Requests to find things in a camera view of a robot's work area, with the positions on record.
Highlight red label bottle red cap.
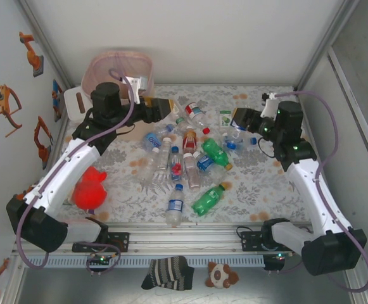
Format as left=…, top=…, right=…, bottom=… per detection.
left=183, top=101, right=212, bottom=134

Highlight green plastic bottle yellow cap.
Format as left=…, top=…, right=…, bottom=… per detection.
left=201, top=137, right=234, bottom=172
left=191, top=182, right=229, bottom=217

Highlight clear plastic bottle white cap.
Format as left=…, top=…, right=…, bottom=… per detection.
left=137, top=146, right=160, bottom=187
left=155, top=136, right=172, bottom=178

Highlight red orange label drink bottle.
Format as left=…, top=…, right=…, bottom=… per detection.
left=182, top=125, right=199, bottom=156

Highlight blue label bottle white cap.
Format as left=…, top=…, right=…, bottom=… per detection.
left=192, top=151, right=216, bottom=174

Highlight red flower label bottle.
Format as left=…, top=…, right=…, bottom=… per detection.
left=168, top=145, right=184, bottom=183

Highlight small white green carton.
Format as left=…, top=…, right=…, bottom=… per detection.
left=218, top=110, right=232, bottom=128

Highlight square clear bottle crane label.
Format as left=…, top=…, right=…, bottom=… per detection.
left=170, top=101, right=189, bottom=127

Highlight white box brown slot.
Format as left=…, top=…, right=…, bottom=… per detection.
left=63, top=85, right=98, bottom=123

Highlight floral tablecloth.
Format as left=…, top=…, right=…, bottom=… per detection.
left=41, top=84, right=338, bottom=226

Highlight red duck toy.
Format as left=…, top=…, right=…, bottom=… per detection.
left=72, top=166, right=108, bottom=212

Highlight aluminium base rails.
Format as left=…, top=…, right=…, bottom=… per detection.
left=12, top=221, right=362, bottom=257

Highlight brown white plush toy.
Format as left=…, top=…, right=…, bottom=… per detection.
left=205, top=261, right=240, bottom=289

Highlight striped black grey sock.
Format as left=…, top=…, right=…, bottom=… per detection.
left=141, top=255, right=196, bottom=291

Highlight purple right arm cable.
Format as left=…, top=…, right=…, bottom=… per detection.
left=274, top=91, right=368, bottom=293

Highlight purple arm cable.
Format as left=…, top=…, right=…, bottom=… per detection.
left=274, top=91, right=368, bottom=293
left=15, top=68, right=140, bottom=276

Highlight blue orange wall sticker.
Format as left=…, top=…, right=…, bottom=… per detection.
left=51, top=79, right=65, bottom=123

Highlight aluminium frame post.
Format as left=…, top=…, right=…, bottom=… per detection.
left=17, top=0, right=77, bottom=92
left=294, top=0, right=362, bottom=96

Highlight white slotted cable duct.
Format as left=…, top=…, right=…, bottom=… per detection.
left=23, top=255, right=265, bottom=269

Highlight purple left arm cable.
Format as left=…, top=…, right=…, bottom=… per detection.
left=15, top=68, right=140, bottom=276

